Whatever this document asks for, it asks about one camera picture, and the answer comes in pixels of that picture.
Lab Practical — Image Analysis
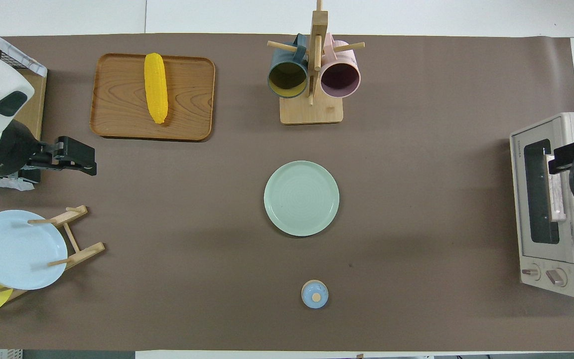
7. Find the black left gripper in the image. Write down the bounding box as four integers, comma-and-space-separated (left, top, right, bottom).
28, 136, 97, 176

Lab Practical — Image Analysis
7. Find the toaster oven glass door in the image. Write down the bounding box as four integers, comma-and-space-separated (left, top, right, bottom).
511, 117, 574, 264

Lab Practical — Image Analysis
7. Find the yellow corn cob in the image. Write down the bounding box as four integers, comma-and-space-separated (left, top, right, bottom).
144, 53, 169, 125

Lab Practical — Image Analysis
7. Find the pale green plate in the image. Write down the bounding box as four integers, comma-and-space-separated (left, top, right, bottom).
264, 161, 340, 237

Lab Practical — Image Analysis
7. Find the wooden plate rack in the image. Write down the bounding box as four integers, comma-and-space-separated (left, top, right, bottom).
0, 205, 106, 302

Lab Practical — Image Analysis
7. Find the white checked cloth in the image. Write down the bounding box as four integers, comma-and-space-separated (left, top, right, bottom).
0, 19, 47, 78

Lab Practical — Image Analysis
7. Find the light blue plate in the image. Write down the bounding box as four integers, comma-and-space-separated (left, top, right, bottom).
0, 210, 68, 291

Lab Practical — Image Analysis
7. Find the wooden serving tray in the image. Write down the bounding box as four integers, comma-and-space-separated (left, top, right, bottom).
90, 53, 216, 142

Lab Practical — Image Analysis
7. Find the brown table mat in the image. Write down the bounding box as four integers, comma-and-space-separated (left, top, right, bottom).
0, 33, 574, 351

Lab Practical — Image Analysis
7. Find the dark blue mug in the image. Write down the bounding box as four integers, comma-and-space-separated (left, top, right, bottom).
267, 34, 309, 99

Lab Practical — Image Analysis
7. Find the wooden mug tree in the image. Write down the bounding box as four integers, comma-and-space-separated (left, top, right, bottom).
267, 0, 366, 125

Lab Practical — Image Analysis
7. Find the pink mug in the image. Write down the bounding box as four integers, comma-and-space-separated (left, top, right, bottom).
320, 33, 362, 99

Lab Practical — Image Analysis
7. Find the blue lid with cork knob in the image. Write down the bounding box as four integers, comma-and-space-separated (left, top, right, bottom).
301, 280, 329, 309

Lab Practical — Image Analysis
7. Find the wire and wood shelf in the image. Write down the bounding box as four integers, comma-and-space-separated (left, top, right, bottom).
0, 29, 47, 182

